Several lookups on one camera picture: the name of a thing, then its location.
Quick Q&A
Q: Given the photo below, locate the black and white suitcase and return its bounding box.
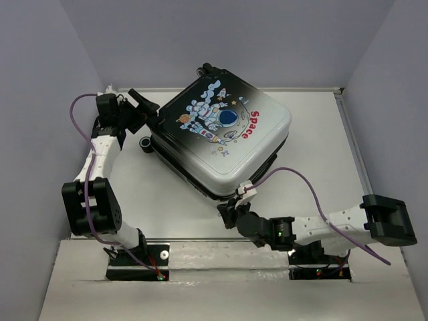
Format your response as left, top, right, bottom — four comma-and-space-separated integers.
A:
147, 63, 292, 201

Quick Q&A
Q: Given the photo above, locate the purple cable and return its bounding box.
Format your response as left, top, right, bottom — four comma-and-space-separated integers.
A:
69, 93, 161, 276
247, 167, 392, 278

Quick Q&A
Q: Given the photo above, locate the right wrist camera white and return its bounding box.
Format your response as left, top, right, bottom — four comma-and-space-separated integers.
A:
235, 181, 257, 207

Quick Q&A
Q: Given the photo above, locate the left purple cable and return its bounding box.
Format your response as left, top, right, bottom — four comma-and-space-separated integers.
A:
69, 93, 161, 276

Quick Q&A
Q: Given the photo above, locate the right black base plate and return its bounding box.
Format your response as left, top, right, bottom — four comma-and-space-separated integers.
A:
288, 249, 352, 281

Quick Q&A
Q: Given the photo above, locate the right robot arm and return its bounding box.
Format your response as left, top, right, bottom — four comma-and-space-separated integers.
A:
217, 194, 417, 262

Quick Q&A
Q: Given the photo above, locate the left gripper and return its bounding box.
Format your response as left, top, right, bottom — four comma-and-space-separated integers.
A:
117, 89, 160, 133

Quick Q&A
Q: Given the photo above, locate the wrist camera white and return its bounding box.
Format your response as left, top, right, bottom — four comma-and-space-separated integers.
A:
104, 84, 118, 96
235, 181, 257, 207

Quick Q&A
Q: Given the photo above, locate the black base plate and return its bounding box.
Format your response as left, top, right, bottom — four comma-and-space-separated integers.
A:
288, 249, 352, 281
103, 243, 170, 282

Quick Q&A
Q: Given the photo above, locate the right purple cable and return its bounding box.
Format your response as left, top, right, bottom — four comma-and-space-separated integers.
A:
247, 167, 392, 278

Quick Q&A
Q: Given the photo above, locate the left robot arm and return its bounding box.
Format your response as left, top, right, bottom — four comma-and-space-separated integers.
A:
62, 89, 159, 264

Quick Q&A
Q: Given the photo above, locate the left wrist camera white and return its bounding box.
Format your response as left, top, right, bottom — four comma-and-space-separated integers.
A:
104, 84, 118, 96

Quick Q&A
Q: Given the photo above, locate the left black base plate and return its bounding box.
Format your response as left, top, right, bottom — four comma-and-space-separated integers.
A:
103, 243, 170, 282

